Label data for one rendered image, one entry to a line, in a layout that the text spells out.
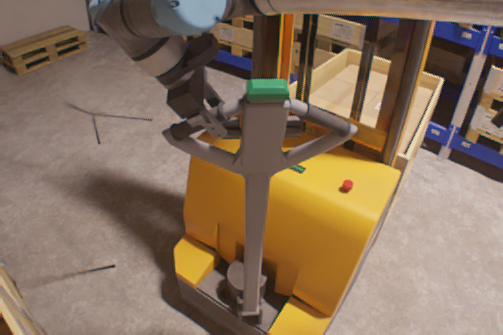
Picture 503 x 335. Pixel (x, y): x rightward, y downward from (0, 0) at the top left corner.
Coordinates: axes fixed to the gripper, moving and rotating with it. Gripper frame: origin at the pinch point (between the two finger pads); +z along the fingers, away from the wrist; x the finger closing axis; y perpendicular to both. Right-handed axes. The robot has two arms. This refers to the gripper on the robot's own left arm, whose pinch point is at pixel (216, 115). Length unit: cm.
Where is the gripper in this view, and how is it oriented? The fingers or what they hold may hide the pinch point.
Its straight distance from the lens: 71.5
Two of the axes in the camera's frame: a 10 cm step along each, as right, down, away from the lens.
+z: 4.4, 5.2, 7.3
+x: 0.8, 7.9, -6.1
